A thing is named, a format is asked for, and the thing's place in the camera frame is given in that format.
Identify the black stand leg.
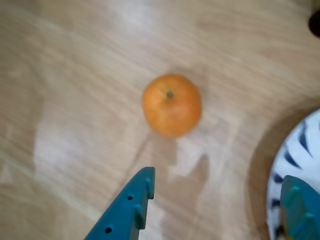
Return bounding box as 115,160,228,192
307,11,320,39

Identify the white plate blue leaf pattern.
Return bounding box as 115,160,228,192
265,108,320,240

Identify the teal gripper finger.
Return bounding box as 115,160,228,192
83,166,156,240
279,174,320,240

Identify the orange with green stem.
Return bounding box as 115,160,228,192
141,73,203,138

